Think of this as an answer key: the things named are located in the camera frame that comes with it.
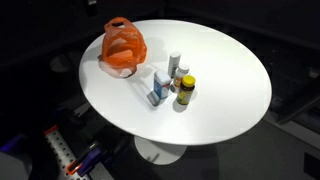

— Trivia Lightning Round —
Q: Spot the white rounded object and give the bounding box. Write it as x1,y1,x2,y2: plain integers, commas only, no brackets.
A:
0,151,34,180

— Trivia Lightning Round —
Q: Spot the perforated metal plate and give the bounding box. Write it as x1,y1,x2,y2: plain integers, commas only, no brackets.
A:
44,129,92,180

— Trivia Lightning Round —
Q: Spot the white table pedestal base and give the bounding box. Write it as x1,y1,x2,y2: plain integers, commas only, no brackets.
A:
133,134,188,166

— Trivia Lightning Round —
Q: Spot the small white bottle orange label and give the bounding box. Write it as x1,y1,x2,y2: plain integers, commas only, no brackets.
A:
173,63,191,90

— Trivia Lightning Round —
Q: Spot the white box bottle blue label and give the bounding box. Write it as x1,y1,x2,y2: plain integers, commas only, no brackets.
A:
153,69,172,100

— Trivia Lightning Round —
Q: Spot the yellow cap amber bottle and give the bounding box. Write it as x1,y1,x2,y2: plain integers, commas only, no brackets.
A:
176,74,197,106

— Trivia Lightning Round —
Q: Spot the orange purple clamp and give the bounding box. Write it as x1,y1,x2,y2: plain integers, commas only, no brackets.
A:
65,141,103,177

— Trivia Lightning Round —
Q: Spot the orange plastic bag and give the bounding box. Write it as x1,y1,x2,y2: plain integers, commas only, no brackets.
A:
97,16,148,79

